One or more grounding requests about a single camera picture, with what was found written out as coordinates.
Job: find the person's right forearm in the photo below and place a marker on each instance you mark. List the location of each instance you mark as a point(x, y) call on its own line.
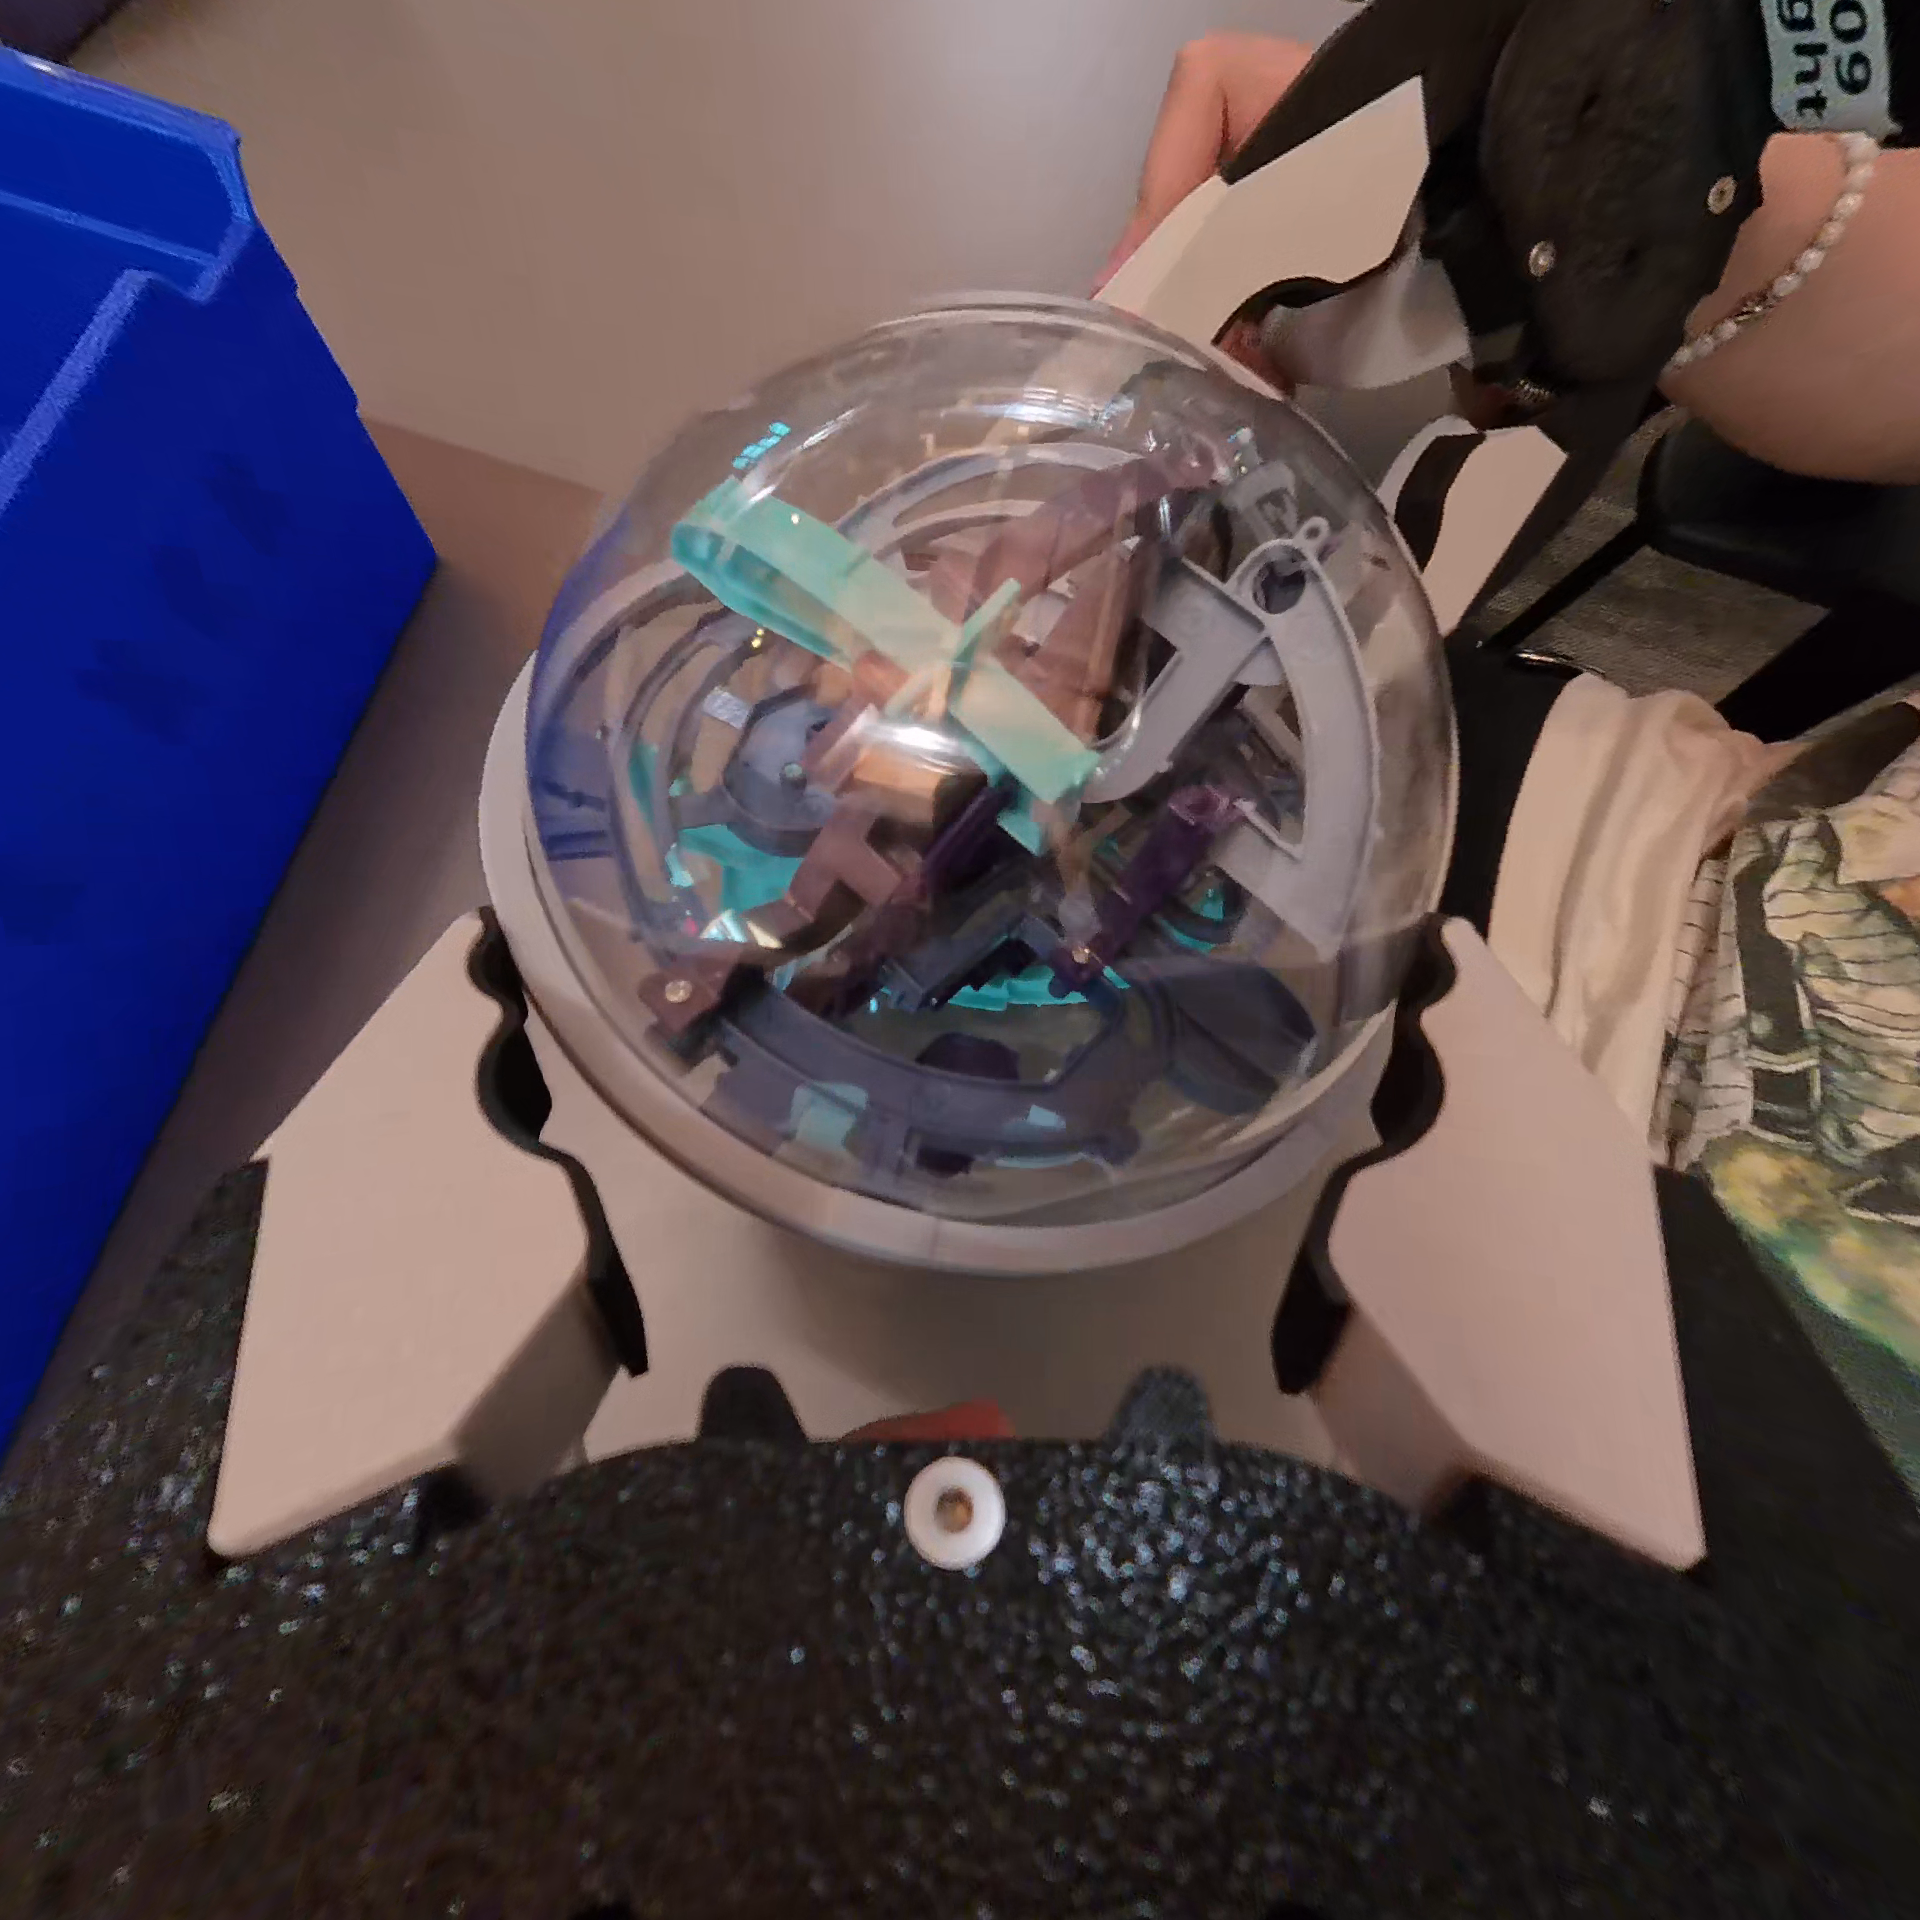
point(1830, 359)

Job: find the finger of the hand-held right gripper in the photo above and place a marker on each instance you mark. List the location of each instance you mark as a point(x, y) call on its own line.
point(1499, 510)
point(1320, 212)

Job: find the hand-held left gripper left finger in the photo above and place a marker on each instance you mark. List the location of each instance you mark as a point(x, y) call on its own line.
point(390, 1277)

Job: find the clear plastic maze ball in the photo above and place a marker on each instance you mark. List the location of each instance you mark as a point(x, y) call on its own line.
point(974, 781)

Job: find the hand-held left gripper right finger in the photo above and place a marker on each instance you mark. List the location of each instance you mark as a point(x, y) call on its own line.
point(1529, 1289)

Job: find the black chair armrest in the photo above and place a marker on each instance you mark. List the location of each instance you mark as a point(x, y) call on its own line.
point(1799, 524)

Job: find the person's right hand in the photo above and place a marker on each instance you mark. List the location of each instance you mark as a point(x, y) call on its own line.
point(1214, 106)

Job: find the blue plastic bin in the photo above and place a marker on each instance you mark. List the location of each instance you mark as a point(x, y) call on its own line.
point(182, 674)

